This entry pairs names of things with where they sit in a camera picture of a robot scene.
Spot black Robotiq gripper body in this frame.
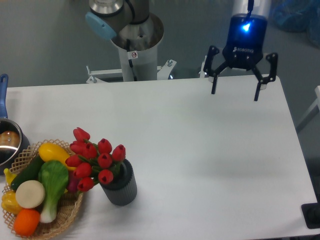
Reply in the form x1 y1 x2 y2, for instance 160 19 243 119
222 14 268 71

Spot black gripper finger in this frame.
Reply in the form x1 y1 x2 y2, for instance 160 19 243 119
251 52 279 102
203 45 228 95

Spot red tulip bouquet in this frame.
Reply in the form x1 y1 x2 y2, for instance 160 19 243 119
65 127 126 194

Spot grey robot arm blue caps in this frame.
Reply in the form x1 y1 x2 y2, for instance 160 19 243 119
85 0 278 100

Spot dark grey ribbed vase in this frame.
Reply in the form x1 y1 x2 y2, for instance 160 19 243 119
100 159 137 206

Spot blue plastic bag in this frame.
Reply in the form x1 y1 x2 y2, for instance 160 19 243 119
271 0 320 48

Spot black device at table edge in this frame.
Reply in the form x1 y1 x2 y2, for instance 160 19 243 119
301 202 320 229

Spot yellow squash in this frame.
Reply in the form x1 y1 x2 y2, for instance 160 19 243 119
38 142 76 171

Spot red radish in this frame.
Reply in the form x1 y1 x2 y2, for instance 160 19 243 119
66 171 80 193

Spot green bok choy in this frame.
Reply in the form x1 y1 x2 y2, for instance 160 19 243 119
38 160 69 224

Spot woven wicker basket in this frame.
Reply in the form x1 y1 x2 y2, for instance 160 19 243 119
0 139 83 240

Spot green cucumber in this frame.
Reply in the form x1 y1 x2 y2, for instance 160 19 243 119
10 155 45 191

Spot cream round bun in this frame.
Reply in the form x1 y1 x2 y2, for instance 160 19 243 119
15 180 46 209

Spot yellow banana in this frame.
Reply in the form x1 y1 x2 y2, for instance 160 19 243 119
3 168 17 186

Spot orange fruit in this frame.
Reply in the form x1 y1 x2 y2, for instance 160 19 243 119
13 208 40 237

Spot yellow bell pepper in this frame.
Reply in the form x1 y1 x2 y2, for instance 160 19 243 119
1 190 23 215

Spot white metal base frame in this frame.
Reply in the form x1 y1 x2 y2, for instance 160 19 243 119
85 55 208 84

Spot white frame leg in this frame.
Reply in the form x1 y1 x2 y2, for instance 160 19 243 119
295 85 320 133

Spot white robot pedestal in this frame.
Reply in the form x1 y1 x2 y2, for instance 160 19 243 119
111 13 164 82

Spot blue handled saucepan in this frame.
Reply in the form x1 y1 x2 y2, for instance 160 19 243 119
0 73 30 176

